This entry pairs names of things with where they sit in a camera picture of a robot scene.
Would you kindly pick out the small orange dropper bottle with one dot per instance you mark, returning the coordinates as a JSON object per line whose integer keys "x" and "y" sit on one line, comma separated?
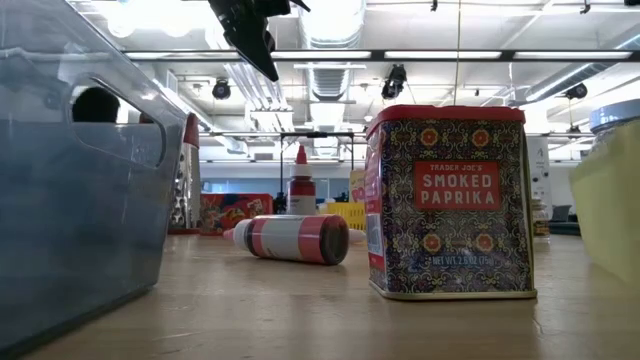
{"x": 357, "y": 236}

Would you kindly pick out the glass jar with white lid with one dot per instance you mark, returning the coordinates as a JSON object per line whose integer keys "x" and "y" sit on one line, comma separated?
{"x": 617, "y": 114}

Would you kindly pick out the red bottle with conical cap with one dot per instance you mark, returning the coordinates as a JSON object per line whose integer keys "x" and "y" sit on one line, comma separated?
{"x": 301, "y": 192}

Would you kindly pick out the red smoked paprika tin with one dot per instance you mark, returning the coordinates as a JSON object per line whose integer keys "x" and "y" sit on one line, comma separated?
{"x": 450, "y": 225}

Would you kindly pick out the yellow mesh basket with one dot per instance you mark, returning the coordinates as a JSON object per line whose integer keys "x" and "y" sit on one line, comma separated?
{"x": 345, "y": 215}

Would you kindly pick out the yellow translucent plastic bin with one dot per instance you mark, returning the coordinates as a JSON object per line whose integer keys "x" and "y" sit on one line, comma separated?
{"x": 612, "y": 215}

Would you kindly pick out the red bottle with white label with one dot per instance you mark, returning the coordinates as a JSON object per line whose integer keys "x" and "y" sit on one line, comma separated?
{"x": 295, "y": 240}

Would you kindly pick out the silver ceiling duct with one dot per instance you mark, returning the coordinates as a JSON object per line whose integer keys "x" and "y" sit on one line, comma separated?
{"x": 330, "y": 82}

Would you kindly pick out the black overhead light bar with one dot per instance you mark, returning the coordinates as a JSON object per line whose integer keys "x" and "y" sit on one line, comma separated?
{"x": 375, "y": 55}

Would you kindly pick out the dark blue sofa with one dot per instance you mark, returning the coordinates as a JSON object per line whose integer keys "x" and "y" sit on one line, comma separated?
{"x": 565, "y": 229}

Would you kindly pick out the grey translucent plastic bin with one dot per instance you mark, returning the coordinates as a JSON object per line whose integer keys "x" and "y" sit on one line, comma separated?
{"x": 75, "y": 225}

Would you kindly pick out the red printed carton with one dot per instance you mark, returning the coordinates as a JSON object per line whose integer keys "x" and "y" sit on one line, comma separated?
{"x": 235, "y": 212}

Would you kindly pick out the black gantry frame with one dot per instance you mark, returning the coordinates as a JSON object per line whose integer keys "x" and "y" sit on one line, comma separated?
{"x": 317, "y": 134}

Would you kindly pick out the black ceiling spotlight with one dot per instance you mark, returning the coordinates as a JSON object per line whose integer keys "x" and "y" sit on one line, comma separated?
{"x": 394, "y": 82}
{"x": 577, "y": 91}
{"x": 221, "y": 90}

